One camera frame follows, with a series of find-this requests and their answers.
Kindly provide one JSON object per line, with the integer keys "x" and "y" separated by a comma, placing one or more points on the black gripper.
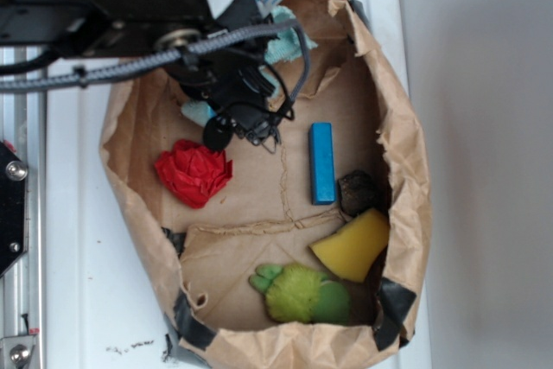
{"x": 219, "y": 62}

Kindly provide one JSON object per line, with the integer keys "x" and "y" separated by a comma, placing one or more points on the black metal bracket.
{"x": 14, "y": 233}

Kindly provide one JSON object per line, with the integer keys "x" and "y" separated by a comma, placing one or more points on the blue rectangular block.
{"x": 321, "y": 159}

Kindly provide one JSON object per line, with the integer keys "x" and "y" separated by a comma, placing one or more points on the yellow sponge piece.
{"x": 354, "y": 248}

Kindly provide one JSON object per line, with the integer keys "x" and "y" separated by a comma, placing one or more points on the light blue terry cloth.
{"x": 283, "y": 42}

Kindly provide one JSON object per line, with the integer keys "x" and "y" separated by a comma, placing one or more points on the green plush toy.
{"x": 296, "y": 292}

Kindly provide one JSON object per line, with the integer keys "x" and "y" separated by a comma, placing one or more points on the brown paper bag tray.
{"x": 198, "y": 260}

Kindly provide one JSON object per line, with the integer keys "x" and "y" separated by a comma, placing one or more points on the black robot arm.
{"x": 87, "y": 42}

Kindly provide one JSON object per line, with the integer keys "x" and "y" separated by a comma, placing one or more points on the aluminium frame rail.
{"x": 23, "y": 119}

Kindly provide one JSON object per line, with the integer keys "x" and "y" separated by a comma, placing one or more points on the crumpled red paper ball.
{"x": 193, "y": 173}

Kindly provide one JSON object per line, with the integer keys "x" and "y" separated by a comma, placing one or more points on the dark brown rock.
{"x": 358, "y": 192}

